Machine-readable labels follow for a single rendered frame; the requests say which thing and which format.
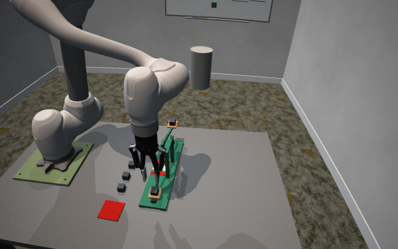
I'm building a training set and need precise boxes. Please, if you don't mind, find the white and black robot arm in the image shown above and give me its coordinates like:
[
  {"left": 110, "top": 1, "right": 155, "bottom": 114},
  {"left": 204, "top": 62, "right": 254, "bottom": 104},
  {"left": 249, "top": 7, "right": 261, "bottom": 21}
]
[{"left": 9, "top": 0, "right": 189, "bottom": 173}]

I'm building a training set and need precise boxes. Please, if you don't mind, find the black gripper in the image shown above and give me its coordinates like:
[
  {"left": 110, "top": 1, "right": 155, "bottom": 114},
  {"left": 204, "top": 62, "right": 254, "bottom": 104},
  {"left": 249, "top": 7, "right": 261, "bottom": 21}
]
[{"left": 129, "top": 133, "right": 166, "bottom": 184}]

